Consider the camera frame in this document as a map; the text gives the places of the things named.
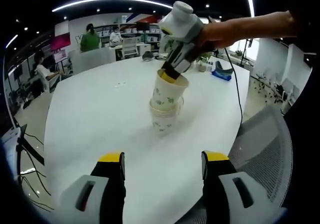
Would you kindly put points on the stack of paper cups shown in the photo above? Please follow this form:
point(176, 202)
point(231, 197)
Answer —
point(162, 123)

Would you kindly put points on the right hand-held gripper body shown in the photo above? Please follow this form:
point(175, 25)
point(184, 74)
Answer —
point(182, 26)

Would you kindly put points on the dark grey curved holder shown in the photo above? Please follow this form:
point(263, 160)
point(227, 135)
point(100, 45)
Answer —
point(225, 70)

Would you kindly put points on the grey mesh office chair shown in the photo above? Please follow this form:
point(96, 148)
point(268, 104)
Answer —
point(262, 159)

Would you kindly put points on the floral print paper cup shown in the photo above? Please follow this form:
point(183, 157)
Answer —
point(165, 93)

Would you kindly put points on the white table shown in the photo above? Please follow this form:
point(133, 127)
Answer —
point(87, 121)

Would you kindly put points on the person's dark shirt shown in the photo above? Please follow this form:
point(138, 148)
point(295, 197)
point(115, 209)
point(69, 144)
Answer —
point(305, 146)

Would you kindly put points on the white storage shelves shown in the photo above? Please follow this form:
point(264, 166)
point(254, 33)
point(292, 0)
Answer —
point(152, 33)

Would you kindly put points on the blue packet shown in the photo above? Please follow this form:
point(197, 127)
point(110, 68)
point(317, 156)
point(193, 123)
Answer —
point(221, 76)

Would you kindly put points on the potted green plant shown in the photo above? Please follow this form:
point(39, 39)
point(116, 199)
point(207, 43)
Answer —
point(204, 58)

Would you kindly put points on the black stand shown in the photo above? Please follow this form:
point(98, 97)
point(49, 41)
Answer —
point(32, 148)

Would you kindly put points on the grey round object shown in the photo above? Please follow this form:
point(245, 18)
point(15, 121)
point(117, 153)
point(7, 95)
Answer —
point(148, 56)

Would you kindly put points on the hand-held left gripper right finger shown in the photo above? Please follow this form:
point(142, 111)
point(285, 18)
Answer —
point(228, 196)

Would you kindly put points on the white slatted chair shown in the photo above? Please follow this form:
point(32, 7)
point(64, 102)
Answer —
point(130, 46)

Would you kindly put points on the pale grey chair backrest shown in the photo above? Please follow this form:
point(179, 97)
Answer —
point(92, 59)

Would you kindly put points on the white flat device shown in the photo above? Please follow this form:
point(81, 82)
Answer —
point(10, 143)

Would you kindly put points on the pink wall screen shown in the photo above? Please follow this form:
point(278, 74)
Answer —
point(60, 41)

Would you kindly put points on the person's right hand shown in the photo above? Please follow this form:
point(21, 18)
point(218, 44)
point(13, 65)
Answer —
point(215, 36)

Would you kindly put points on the row of white office chairs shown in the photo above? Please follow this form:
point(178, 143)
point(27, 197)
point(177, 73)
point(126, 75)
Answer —
point(277, 88)

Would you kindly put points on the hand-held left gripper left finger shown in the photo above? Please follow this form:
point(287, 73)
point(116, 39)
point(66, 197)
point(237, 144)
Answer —
point(96, 194)

